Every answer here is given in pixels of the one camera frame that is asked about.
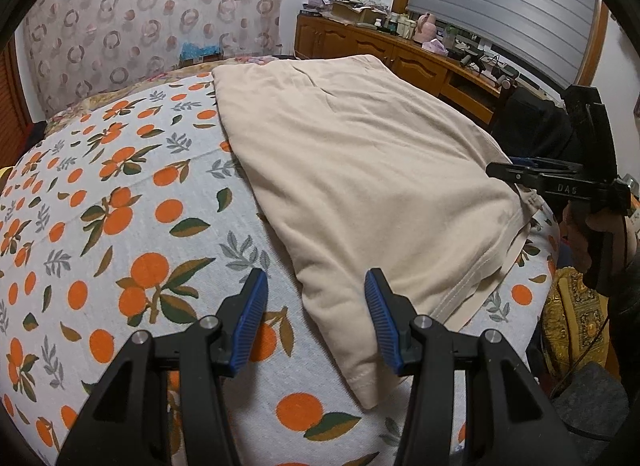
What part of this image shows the orange fruit print bedsheet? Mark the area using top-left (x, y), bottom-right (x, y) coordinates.
top-left (0, 63), bottom-right (561, 466)

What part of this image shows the wooden louvered door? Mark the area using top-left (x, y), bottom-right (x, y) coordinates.
top-left (0, 40), bottom-right (31, 167)

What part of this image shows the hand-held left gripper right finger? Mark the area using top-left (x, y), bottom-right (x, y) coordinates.
top-left (364, 268), bottom-right (583, 466)

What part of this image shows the beige printed t-shirt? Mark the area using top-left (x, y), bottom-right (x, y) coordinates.
top-left (212, 54), bottom-right (551, 412)

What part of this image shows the sheer circle pattern curtain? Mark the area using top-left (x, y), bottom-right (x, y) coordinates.
top-left (22, 0), bottom-right (298, 117)

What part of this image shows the group of small bottles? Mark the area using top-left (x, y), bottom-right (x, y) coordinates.
top-left (372, 13), bottom-right (416, 37)

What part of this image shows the pink kettle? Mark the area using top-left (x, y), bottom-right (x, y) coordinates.
top-left (414, 12), bottom-right (436, 42)

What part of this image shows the black cloth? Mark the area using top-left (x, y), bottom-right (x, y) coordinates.
top-left (492, 88), bottom-right (573, 167)

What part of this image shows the floral quilt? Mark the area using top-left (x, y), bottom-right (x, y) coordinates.
top-left (45, 56), bottom-right (281, 127)

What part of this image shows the wooden cabinet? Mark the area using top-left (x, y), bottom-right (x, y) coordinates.
top-left (294, 13), bottom-right (516, 127)

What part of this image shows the black hand tool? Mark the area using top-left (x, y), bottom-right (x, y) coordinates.
top-left (452, 46), bottom-right (518, 91)

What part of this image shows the person's right hand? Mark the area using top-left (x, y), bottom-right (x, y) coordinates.
top-left (561, 202), bottom-right (638, 274)

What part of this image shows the grey felt pad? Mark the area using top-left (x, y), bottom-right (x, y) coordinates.
top-left (550, 366), bottom-right (631, 442)

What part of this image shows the grey window blind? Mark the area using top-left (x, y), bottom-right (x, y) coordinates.
top-left (406, 0), bottom-right (601, 86)

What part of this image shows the gold patterned cushion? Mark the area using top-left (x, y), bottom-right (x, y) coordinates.
top-left (542, 268), bottom-right (612, 382)

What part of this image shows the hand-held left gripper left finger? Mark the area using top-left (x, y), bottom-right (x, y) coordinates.
top-left (55, 268), bottom-right (269, 466)

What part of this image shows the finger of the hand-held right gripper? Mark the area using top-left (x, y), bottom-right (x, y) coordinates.
top-left (511, 158), bottom-right (581, 173)
top-left (487, 163), bottom-right (581, 194)

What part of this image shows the pile of papers and boxes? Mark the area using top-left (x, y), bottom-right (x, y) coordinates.
top-left (300, 0), bottom-right (388, 26)

